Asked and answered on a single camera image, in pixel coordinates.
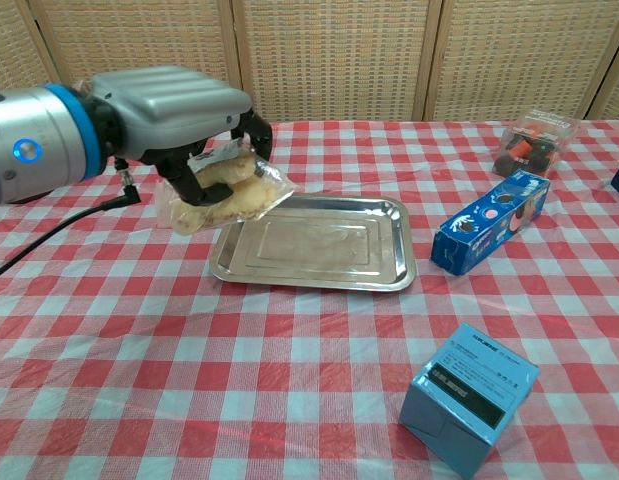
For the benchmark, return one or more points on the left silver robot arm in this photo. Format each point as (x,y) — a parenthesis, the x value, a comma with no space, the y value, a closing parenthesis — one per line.
(39,130)

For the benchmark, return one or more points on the woven bamboo folding screen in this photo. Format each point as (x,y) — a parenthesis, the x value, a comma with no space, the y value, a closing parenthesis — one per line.
(339,50)

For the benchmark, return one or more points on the red white checkered tablecloth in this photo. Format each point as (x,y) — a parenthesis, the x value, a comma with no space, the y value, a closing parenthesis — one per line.
(189,350)

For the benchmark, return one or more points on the blue Oreo cookie box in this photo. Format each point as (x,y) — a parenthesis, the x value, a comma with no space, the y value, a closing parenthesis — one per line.
(489,225)

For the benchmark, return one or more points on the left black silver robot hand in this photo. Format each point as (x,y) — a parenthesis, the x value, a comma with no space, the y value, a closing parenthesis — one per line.
(164,105)

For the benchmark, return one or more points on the light blue cardboard box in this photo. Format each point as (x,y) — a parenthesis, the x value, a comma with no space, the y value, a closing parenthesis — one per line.
(464,400)

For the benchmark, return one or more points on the silver metal tray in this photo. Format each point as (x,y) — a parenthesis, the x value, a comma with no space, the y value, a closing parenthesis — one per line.
(319,250)

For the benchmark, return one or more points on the bagged pastry snack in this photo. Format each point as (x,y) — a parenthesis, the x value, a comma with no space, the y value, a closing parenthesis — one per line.
(249,195)

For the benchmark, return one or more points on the clear plastic snack box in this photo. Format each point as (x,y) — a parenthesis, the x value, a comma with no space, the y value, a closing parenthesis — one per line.
(534,145)

